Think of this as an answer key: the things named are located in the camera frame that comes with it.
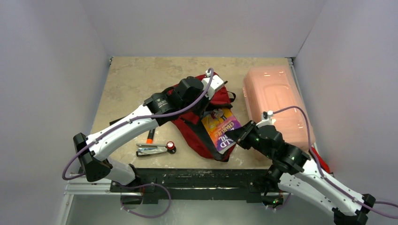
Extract purple Roald Dahl book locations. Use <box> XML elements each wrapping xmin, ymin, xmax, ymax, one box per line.
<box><xmin>201</xmin><ymin>108</ymin><xmax>241</xmax><ymax>154</ymax></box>

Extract red backpack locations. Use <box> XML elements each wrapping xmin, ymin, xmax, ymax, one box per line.
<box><xmin>172</xmin><ymin>87</ymin><xmax>236</xmax><ymax>162</ymax></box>

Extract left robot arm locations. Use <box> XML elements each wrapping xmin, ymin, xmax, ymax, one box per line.
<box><xmin>73</xmin><ymin>75</ymin><xmax>224</xmax><ymax>192</ymax></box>

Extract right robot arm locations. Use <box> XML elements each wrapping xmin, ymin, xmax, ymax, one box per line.
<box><xmin>226</xmin><ymin>121</ymin><xmax>375</xmax><ymax>225</ymax></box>

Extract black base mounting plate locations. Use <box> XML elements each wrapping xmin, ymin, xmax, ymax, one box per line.
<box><xmin>77</xmin><ymin>167</ymin><xmax>294</xmax><ymax>206</ymax></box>

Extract pink plastic storage box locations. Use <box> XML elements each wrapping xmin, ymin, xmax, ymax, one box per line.
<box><xmin>243</xmin><ymin>66</ymin><xmax>315</xmax><ymax>152</ymax></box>

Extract orange highlighter marker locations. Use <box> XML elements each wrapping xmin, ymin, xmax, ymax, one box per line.
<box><xmin>146</xmin><ymin>129</ymin><xmax>155</xmax><ymax>144</ymax></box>

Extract silver black stapler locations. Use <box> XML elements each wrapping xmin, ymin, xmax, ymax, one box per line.
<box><xmin>136</xmin><ymin>143</ymin><xmax>168</xmax><ymax>157</ymax></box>

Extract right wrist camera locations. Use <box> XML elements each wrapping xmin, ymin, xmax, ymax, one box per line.
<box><xmin>256</xmin><ymin>110</ymin><xmax>274</xmax><ymax>128</ymax></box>

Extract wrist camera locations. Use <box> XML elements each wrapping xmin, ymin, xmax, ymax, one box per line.
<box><xmin>256</xmin><ymin>110</ymin><xmax>274</xmax><ymax>128</ymax></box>
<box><xmin>201</xmin><ymin>75</ymin><xmax>224</xmax><ymax>99</ymax></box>

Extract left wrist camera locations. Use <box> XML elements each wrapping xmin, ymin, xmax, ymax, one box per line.
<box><xmin>201</xmin><ymin>75</ymin><xmax>224</xmax><ymax>99</ymax></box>

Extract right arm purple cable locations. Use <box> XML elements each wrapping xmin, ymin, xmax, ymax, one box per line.
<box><xmin>264</xmin><ymin>105</ymin><xmax>398</xmax><ymax>220</ymax></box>

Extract red handled tool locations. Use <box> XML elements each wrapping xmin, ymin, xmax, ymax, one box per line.
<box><xmin>310</xmin><ymin>147</ymin><xmax>331</xmax><ymax>174</ymax></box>

